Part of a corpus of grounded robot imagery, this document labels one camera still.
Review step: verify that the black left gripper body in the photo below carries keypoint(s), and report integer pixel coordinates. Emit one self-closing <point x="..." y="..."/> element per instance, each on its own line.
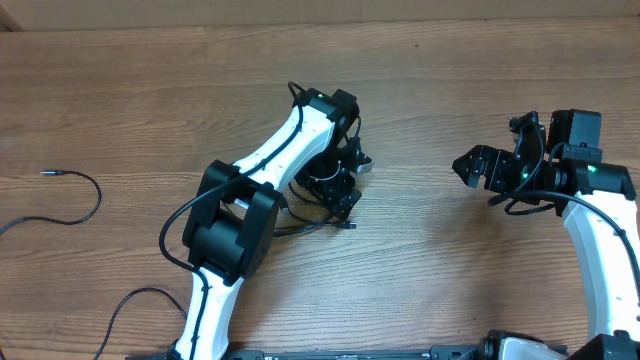
<point x="327" y="180"/>

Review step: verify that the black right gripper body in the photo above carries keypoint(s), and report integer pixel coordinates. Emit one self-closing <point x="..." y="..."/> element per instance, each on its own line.
<point x="505" y="176"/>

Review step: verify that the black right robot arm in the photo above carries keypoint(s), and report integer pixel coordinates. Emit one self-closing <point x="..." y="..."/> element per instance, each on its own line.
<point x="560" y="168"/>

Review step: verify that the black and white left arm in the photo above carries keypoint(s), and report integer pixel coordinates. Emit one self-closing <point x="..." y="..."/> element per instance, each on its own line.
<point x="223" y="234"/>

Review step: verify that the brown cardboard backdrop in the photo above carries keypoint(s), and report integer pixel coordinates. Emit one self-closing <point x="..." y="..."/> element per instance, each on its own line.
<point x="54" y="15"/>

